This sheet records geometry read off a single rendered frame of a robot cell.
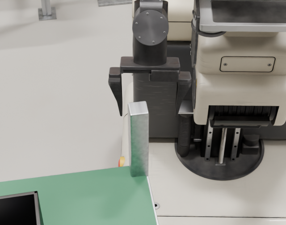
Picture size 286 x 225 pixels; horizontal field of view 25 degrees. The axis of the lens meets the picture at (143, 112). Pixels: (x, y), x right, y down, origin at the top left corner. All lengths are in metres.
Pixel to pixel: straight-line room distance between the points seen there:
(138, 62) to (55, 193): 0.26
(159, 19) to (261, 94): 0.55
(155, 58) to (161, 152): 0.96
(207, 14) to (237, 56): 0.21
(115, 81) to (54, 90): 1.56
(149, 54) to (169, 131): 0.93
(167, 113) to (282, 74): 0.53
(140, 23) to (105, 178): 0.27
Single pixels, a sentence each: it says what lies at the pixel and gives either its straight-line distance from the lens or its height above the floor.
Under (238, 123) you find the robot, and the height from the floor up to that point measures 0.69.
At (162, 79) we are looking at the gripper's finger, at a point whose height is 1.07.
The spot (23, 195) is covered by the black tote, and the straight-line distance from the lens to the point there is 0.96.
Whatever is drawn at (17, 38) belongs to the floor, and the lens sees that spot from 2.94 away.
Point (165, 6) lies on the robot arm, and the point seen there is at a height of 1.17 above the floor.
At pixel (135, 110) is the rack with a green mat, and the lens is 1.00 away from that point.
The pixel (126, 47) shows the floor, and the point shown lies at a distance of 2.84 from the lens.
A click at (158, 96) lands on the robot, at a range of 1.90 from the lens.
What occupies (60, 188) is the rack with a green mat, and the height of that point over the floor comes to 0.95.
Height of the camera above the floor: 1.81
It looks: 45 degrees down
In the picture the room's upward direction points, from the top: straight up
